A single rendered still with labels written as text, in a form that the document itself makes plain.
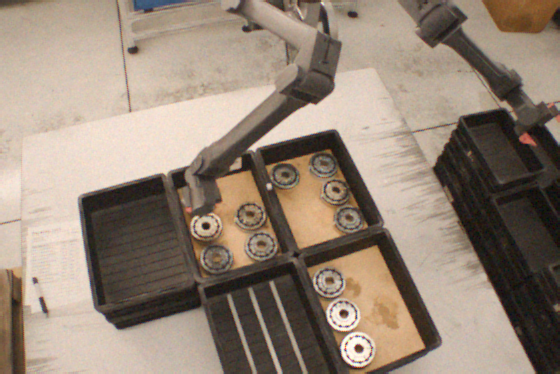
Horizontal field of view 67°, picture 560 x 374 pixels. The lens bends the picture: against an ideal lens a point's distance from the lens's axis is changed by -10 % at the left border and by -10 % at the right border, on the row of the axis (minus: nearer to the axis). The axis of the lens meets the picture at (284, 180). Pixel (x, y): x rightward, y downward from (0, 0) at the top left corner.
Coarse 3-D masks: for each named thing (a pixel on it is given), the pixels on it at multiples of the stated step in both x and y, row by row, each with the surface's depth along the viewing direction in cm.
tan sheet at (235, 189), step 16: (240, 176) 160; (224, 192) 156; (240, 192) 156; (256, 192) 157; (224, 208) 153; (224, 224) 150; (192, 240) 146; (224, 240) 146; (240, 240) 147; (240, 256) 144
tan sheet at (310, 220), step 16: (288, 160) 164; (304, 160) 165; (304, 176) 161; (336, 176) 162; (304, 192) 158; (336, 192) 159; (288, 208) 154; (304, 208) 155; (320, 208) 155; (304, 224) 151; (320, 224) 152; (304, 240) 148; (320, 240) 149
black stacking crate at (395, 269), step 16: (368, 240) 142; (384, 240) 142; (320, 256) 139; (336, 256) 144; (384, 256) 145; (400, 272) 136; (400, 288) 139; (416, 304) 131; (416, 320) 133; (432, 336) 125
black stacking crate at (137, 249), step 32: (128, 192) 147; (160, 192) 153; (96, 224) 146; (128, 224) 147; (160, 224) 148; (96, 256) 139; (128, 256) 141; (160, 256) 142; (96, 288) 126; (128, 288) 136; (160, 288) 136; (192, 288) 133
